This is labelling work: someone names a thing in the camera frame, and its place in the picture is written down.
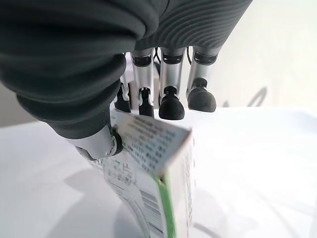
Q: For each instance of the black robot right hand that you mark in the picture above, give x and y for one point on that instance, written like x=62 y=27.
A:
x=74 y=62

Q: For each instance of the small green white medicine box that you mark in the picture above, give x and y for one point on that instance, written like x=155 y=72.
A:
x=153 y=146

